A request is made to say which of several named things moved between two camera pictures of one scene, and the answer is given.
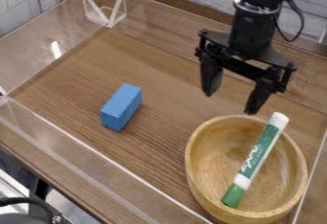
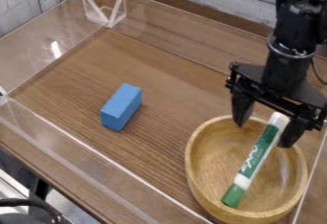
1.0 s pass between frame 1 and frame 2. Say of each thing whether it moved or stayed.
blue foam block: stayed
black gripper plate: moved
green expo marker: stayed
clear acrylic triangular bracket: stayed
